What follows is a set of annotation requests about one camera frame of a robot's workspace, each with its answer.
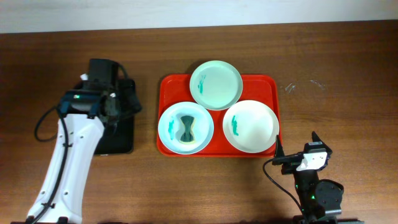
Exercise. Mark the white plate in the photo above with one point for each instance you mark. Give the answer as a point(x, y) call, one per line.
point(251, 126)

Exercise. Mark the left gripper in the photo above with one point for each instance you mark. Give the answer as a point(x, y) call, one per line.
point(137, 105)

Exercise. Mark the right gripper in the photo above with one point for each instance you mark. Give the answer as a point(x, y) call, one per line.
point(290, 167)

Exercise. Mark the light blue plate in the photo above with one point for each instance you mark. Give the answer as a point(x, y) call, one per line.
point(170, 127)

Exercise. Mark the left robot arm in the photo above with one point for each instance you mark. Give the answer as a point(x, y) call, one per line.
point(61, 196)

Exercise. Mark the black tray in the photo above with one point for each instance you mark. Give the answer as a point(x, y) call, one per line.
point(91, 133)

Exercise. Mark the red plastic tray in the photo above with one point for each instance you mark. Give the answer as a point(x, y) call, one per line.
point(174, 88)

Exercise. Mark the mint green plate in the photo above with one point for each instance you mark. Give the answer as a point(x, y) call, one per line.
point(216, 85)

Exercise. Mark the yellow green sponge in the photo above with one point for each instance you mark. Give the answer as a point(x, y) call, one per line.
point(187, 136)

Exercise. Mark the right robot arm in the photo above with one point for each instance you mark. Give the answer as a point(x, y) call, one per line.
point(319, 200)

